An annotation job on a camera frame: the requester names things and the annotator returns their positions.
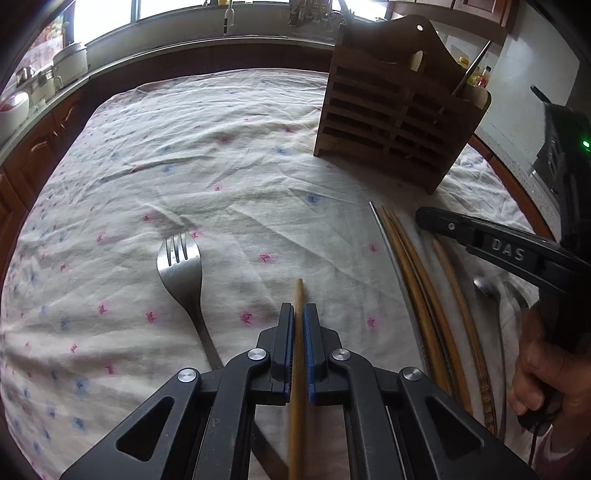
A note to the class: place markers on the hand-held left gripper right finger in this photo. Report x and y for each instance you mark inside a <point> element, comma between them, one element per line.
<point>308,350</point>

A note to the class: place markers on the carved bamboo chopstick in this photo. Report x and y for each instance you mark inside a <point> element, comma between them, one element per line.
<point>466,314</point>

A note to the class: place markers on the white floral tablecloth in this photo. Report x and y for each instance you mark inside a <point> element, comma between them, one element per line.
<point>231,161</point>

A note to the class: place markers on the small steel pot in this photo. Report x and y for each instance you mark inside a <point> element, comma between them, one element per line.
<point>34,81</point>

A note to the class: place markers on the yellow oil bottle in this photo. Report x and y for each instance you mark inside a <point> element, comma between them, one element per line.
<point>464,62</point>

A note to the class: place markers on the tropical fruit print blind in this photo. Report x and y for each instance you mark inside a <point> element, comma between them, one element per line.
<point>51,27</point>

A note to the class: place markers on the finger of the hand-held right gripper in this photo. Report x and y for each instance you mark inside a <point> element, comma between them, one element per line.
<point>498,249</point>

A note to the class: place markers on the kitchen window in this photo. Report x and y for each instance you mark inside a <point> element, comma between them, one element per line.
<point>106,14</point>

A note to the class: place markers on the condiment jars set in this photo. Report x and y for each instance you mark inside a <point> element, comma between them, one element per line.
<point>482,77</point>

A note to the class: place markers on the pink and white rice cooker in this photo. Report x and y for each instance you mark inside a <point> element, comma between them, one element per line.
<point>11,110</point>

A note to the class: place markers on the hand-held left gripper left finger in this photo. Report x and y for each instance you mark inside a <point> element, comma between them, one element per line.
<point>291,350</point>

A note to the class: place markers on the steel chopstick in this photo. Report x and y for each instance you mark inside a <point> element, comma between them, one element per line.
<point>471,69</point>
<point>390,244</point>

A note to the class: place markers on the brown wooden chopstick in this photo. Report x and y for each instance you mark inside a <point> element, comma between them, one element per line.
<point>409,281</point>
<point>299,295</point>
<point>427,286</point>

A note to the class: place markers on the wooden slatted utensil holder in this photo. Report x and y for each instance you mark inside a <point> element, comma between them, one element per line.
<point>383,115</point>

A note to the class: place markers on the person's right hand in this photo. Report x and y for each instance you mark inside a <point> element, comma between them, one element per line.
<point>535,369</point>

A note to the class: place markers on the dish rack with utensils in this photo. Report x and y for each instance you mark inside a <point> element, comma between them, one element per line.
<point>314,14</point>

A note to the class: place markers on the steel spoon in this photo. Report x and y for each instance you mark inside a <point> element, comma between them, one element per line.
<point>485,286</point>

